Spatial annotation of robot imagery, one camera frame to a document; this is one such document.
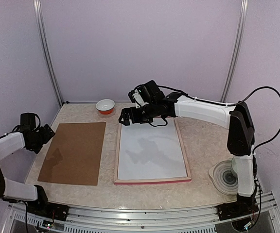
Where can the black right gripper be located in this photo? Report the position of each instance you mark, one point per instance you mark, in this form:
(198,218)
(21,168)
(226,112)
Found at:
(125,112)

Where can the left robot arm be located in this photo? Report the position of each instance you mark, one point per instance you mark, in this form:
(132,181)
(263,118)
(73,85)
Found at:
(14,191)

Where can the right aluminium corner post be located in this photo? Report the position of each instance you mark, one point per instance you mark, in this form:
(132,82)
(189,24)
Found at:
(236,49)

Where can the red dark sunset photo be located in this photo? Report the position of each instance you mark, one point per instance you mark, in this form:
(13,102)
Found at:
(152,150)

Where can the white swirl plate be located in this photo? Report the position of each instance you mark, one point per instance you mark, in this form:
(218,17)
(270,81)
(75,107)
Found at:
(224,178)

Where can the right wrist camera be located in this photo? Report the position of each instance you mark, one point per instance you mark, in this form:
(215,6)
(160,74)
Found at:
(135,97)

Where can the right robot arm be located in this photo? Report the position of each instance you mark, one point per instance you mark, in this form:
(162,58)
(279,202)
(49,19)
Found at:
(240,141)

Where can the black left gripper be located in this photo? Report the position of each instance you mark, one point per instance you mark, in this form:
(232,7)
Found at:
(47,136)

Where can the green ceramic bowl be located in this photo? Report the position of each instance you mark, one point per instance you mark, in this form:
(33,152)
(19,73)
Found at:
(233,167)

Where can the orange white bowl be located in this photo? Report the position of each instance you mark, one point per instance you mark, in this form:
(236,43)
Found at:
(105,106)

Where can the left aluminium corner post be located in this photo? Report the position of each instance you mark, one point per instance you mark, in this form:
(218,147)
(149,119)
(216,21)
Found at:
(46,51)

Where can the pink wooden picture frame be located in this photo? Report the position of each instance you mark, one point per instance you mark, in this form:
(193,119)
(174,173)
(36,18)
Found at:
(152,181)

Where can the aluminium corner post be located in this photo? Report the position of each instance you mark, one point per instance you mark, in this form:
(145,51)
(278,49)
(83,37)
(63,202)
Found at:
(236,49)
(46,51)

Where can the brown cardboard backing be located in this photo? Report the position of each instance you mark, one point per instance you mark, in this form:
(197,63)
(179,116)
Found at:
(74,154)

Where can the aluminium front rail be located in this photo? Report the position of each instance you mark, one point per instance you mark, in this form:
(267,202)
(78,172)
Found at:
(201,219)

